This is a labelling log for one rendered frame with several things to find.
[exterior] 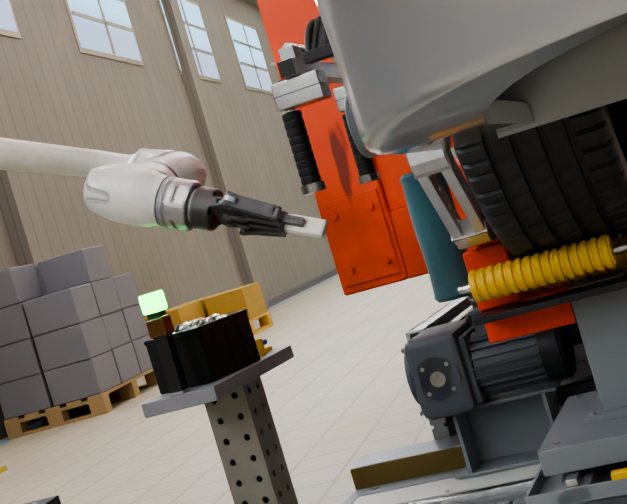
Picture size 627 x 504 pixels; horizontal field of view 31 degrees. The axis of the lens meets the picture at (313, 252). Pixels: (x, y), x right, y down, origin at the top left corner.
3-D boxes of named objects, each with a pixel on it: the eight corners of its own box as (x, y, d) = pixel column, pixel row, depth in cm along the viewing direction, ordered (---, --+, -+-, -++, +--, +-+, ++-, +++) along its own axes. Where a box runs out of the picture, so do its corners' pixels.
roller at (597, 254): (631, 265, 186) (621, 231, 186) (460, 309, 197) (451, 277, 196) (633, 260, 192) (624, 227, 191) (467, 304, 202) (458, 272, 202)
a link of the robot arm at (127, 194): (154, 176, 195) (187, 164, 207) (74, 162, 199) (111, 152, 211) (151, 237, 197) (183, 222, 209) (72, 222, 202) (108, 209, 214)
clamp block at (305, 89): (324, 96, 196) (315, 66, 196) (277, 112, 199) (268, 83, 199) (333, 96, 200) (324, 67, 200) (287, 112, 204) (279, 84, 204)
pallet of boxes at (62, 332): (78, 405, 812) (36, 267, 810) (165, 381, 796) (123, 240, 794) (9, 439, 711) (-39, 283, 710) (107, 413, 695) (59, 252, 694)
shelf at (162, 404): (217, 400, 224) (213, 385, 224) (144, 418, 230) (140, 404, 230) (294, 356, 264) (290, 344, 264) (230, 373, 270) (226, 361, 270)
